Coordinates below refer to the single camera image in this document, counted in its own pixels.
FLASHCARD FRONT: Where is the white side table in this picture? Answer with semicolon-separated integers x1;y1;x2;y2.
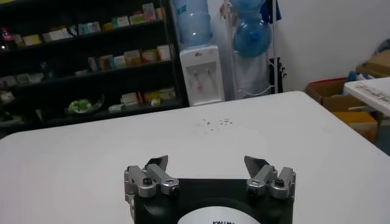
343;76;390;117

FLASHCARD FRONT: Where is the colourful tall box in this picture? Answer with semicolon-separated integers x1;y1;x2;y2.
141;2;157;22

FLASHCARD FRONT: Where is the black folded tripod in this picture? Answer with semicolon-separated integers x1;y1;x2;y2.
268;57;288;94

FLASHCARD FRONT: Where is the yellow open carton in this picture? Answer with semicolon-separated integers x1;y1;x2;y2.
331;110;379;144

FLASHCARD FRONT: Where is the yellow white medicine box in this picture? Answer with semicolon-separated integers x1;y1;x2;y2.
123;49;142;66

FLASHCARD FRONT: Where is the black shelf unit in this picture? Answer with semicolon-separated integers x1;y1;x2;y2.
0;0;190;138

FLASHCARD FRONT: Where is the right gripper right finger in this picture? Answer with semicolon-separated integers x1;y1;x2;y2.
244;155;297;200

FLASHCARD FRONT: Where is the open brown cardboard box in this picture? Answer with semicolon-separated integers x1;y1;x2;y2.
355;49;390;79

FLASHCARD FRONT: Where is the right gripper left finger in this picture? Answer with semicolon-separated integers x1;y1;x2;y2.
123;155;181;203

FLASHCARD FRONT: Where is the yellow tall box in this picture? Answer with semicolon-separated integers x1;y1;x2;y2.
155;6;167;21

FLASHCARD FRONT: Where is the cola bottle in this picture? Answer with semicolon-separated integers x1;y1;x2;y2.
0;26;15;50

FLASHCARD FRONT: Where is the green yellow medicine box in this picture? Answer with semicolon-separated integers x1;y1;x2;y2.
143;91;162;106

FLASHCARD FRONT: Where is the blue bag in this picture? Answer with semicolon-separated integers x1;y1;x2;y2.
347;70;374;83

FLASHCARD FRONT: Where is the white water dispenser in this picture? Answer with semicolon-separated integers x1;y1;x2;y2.
179;44;226;107

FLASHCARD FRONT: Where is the pink rag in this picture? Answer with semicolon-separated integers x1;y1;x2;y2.
219;0;239;27

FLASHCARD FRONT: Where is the orange white medicine box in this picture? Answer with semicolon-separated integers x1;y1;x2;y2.
141;48;159;64

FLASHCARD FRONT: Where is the pile of grey clothes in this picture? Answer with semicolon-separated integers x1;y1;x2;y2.
375;37;390;56

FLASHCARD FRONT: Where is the bowl with green packets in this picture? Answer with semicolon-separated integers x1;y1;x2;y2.
65;95;106;115

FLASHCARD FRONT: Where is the white wire jug rack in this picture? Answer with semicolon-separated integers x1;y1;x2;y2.
224;0;280;100

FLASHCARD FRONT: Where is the white tall medicine box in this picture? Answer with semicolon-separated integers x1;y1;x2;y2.
87;56;99;72

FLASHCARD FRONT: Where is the teal white medicine box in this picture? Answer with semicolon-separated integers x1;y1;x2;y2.
112;15;130;29

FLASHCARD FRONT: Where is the open cardboard box red rim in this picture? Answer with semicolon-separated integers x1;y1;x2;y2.
305;77;367;112

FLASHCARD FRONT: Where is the blue water jug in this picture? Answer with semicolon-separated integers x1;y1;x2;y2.
230;0;266;18
173;0;213;48
233;17;273;59

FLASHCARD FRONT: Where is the dark blue cloth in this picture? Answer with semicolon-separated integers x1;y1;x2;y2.
260;0;283;25

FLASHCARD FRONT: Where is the small white medicine box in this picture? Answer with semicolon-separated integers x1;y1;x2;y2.
113;55;127;69

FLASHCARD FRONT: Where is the dark blue bottle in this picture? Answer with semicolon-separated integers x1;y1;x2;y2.
39;60;54;80

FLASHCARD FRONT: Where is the white paper cup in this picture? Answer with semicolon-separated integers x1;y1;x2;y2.
160;44;172;61

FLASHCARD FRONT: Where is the white blue medicine box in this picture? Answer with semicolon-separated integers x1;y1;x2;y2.
77;21;102;35

